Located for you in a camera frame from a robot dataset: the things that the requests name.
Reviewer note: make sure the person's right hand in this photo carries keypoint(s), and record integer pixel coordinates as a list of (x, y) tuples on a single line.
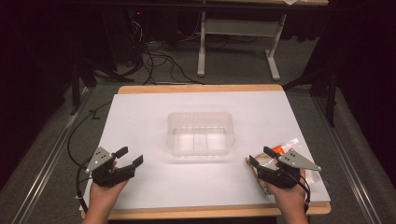
[(291, 199)]

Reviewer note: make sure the clear wrapper with orange print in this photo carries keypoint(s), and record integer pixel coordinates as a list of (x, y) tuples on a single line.
[(288, 145)]

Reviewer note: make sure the white table mat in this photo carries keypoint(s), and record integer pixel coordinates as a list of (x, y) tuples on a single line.
[(199, 183)]

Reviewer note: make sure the black stand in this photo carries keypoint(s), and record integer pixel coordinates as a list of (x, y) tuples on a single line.
[(330, 93), (76, 84)]

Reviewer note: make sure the dark computer tower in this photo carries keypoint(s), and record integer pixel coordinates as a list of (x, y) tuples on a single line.
[(135, 34)]

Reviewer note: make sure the metal floor rail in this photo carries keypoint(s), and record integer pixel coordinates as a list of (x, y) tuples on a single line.
[(348, 161), (46, 165)]

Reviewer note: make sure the clear plastic container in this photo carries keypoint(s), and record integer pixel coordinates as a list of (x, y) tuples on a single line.
[(200, 133)]

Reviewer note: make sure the tan wrapper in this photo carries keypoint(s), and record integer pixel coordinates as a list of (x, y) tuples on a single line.
[(264, 160)]

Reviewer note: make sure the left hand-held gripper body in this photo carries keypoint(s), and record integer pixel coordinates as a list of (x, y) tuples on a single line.
[(102, 174)]

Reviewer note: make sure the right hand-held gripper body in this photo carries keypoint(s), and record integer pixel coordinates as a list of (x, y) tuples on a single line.
[(281, 177)]

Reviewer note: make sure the person's left hand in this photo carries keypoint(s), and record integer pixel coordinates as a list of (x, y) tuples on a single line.
[(102, 196)]

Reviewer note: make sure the white metal table frame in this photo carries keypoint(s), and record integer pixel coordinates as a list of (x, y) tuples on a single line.
[(239, 28)]

